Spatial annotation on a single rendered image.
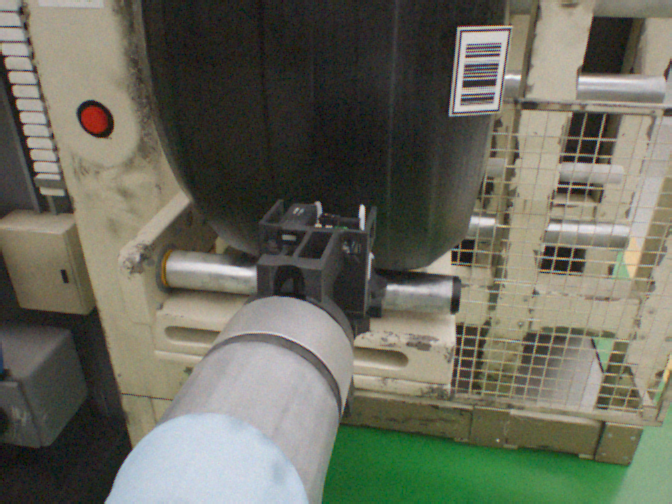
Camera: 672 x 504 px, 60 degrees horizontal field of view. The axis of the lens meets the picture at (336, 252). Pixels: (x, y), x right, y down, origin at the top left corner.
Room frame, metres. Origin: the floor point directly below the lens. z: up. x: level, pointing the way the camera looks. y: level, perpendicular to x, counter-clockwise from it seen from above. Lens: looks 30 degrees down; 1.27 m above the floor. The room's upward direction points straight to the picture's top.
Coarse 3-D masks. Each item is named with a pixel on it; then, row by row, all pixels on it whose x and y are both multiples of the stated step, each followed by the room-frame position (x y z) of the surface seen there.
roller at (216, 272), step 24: (168, 264) 0.58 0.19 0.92; (192, 264) 0.57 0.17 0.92; (216, 264) 0.57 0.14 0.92; (240, 264) 0.57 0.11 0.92; (192, 288) 0.57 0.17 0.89; (216, 288) 0.56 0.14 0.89; (240, 288) 0.56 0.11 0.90; (408, 288) 0.53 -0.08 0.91; (432, 288) 0.53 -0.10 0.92; (456, 288) 0.52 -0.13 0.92; (432, 312) 0.52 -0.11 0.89; (456, 312) 0.52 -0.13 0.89
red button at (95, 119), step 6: (90, 108) 0.66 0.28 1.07; (96, 108) 0.66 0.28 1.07; (84, 114) 0.66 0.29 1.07; (90, 114) 0.66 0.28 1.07; (96, 114) 0.66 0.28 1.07; (102, 114) 0.66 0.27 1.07; (84, 120) 0.66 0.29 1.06; (90, 120) 0.66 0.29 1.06; (96, 120) 0.66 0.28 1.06; (102, 120) 0.66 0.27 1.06; (90, 126) 0.66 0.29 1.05; (96, 126) 0.66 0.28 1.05; (102, 126) 0.66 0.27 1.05; (96, 132) 0.66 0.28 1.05
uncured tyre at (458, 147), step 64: (192, 0) 0.44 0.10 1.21; (256, 0) 0.43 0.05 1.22; (320, 0) 0.42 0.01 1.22; (384, 0) 0.42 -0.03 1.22; (448, 0) 0.41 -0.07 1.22; (192, 64) 0.44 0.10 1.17; (256, 64) 0.43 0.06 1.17; (320, 64) 0.42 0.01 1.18; (384, 64) 0.41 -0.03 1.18; (448, 64) 0.41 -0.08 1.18; (192, 128) 0.44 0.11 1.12; (256, 128) 0.43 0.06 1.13; (320, 128) 0.42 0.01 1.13; (384, 128) 0.41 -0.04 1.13; (448, 128) 0.42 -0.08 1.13; (192, 192) 0.48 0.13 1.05; (256, 192) 0.45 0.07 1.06; (320, 192) 0.44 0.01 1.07; (384, 192) 0.43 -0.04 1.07; (448, 192) 0.44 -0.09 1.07; (384, 256) 0.48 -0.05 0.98
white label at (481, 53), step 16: (464, 32) 0.41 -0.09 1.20; (480, 32) 0.41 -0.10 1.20; (496, 32) 0.42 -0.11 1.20; (464, 48) 0.41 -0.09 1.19; (480, 48) 0.41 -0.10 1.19; (496, 48) 0.42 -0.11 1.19; (464, 64) 0.41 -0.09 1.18; (480, 64) 0.41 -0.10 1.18; (496, 64) 0.42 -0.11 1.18; (464, 80) 0.41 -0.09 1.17; (480, 80) 0.41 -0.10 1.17; (496, 80) 0.42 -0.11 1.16; (464, 96) 0.41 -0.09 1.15; (480, 96) 0.41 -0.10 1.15; (496, 96) 0.42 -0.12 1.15; (464, 112) 0.41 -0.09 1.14; (480, 112) 0.42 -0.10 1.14; (496, 112) 0.42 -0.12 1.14
